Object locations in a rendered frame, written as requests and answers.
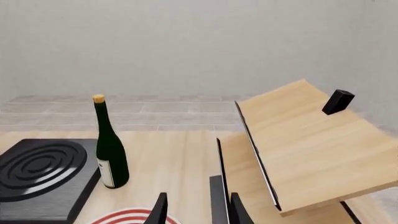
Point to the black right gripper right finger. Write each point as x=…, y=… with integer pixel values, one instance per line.
x=238, y=212

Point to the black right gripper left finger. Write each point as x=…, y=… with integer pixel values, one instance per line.
x=160, y=211

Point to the dark green wine bottle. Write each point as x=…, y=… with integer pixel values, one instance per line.
x=110, y=154

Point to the pale wooden cabinet black edges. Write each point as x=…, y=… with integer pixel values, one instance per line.
x=304, y=149

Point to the white plate with red rings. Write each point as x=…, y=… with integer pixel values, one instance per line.
x=124, y=217

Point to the flat black stove plate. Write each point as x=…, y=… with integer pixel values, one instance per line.
x=40, y=172

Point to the small black block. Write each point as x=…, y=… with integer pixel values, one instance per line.
x=338, y=102

